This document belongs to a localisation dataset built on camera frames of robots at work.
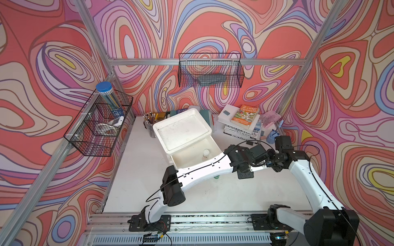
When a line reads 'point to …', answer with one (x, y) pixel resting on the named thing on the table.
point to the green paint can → (216, 177)
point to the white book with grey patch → (228, 113)
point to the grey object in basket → (207, 79)
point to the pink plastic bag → (269, 117)
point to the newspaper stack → (253, 136)
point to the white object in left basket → (111, 128)
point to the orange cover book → (244, 116)
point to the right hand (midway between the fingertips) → (266, 163)
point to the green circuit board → (150, 238)
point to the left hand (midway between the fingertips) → (248, 167)
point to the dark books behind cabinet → (207, 114)
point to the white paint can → (205, 152)
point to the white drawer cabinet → (186, 138)
